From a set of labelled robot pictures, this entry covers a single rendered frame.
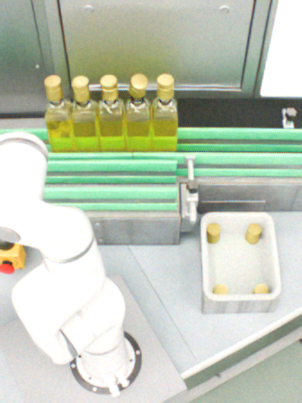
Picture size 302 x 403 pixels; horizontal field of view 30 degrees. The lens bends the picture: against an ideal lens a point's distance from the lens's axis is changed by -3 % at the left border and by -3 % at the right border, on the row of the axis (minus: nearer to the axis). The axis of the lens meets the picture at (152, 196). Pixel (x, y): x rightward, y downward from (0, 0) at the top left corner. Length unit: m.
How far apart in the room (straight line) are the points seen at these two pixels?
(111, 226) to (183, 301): 0.24
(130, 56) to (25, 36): 0.24
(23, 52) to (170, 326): 0.72
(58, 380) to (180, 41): 0.78
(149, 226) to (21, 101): 0.46
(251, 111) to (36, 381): 0.85
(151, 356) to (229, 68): 0.67
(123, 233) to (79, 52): 0.43
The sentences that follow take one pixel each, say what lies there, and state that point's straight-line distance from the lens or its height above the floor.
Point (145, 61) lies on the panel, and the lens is 1.31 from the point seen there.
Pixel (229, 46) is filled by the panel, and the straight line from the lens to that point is 1.29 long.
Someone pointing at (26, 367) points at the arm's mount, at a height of 0.79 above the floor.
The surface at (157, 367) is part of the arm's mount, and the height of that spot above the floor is 0.80.
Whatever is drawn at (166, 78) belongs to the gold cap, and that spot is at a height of 1.16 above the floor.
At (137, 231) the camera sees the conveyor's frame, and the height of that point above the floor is 0.82.
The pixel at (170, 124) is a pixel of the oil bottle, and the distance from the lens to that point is 1.23.
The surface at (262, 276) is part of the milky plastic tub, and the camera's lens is 1.37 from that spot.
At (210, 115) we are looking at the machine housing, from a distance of 1.50.
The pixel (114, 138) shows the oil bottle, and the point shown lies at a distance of 1.27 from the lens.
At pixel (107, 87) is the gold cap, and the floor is 1.16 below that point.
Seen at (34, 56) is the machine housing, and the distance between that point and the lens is 1.37.
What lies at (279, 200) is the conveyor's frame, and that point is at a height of 0.81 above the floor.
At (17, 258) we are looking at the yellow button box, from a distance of 1.36.
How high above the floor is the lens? 1.99
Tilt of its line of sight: 57 degrees down
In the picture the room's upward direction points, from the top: straight up
